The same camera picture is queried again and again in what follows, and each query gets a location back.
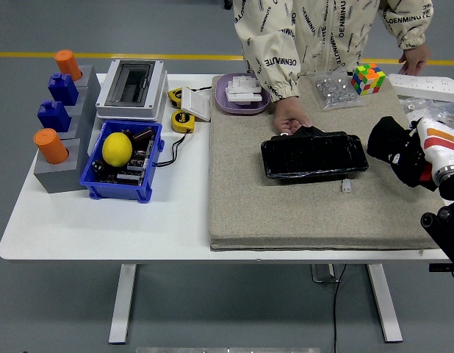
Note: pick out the grey stepped block holder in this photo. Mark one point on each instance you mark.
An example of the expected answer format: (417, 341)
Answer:
(58, 180)

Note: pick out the person's right hand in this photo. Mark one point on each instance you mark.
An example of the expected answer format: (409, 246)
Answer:
(289, 115)

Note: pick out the person's left forearm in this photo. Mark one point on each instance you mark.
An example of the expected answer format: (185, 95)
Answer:
(412, 25)

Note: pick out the multicolour puzzle cube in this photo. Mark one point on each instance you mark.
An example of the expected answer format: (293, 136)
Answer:
(367, 79)

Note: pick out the yellow tape measure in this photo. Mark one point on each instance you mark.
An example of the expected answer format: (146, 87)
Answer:
(174, 96)
(181, 120)

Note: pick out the clear bags of small parts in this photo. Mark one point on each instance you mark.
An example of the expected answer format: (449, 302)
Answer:
(429, 106)

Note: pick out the grey-brown mat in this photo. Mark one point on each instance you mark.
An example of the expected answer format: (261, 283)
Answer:
(285, 217)

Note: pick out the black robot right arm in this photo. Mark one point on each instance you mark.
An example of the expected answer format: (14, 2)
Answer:
(451, 228)

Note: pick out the black chair wheel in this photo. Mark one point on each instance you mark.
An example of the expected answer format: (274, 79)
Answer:
(228, 4)

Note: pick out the glossy black panel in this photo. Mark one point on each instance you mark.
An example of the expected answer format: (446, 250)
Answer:
(311, 158)

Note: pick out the clear bag of metal nuts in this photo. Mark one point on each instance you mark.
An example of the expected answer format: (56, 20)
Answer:
(335, 92)

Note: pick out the person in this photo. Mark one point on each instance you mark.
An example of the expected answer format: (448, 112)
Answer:
(322, 29)

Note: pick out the purple tray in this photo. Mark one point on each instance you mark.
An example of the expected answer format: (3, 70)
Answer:
(221, 103)

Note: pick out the person's right forearm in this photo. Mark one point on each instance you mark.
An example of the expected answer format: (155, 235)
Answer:
(274, 64)

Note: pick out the white table leg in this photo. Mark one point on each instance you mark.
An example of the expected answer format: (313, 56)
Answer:
(122, 305)
(385, 305)

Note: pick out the blue notched block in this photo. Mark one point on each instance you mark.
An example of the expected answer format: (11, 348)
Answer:
(53, 117)
(62, 90)

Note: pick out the black rag with red tag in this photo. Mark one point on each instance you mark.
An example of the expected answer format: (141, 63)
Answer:
(385, 139)

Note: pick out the white connector plug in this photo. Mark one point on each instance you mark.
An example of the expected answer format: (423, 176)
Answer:
(346, 187)

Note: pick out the circuit board with capacitors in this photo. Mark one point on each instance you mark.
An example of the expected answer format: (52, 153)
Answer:
(137, 162)

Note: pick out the white plastic parts pile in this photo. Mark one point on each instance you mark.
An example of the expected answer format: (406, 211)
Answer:
(243, 90)

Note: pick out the white wall switch plate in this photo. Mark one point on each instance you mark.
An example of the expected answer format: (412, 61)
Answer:
(195, 104)

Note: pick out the grey electrical distribution box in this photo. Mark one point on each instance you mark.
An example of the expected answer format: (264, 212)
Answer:
(131, 88)

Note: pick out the person's left hand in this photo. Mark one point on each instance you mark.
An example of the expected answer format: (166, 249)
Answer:
(416, 60)

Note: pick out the white power strip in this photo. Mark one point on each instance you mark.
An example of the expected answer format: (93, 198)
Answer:
(425, 85)

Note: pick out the orange cylinder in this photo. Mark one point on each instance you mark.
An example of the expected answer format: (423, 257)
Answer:
(67, 65)
(50, 146)

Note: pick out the yellow lemon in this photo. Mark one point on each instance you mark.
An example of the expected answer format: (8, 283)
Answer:
(117, 149)

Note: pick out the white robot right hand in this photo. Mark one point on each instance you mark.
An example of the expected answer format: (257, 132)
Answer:
(443, 147)

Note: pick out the blue plastic bin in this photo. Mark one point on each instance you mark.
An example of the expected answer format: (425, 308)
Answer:
(117, 191)

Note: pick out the black box under table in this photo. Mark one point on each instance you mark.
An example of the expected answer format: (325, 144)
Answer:
(438, 268)

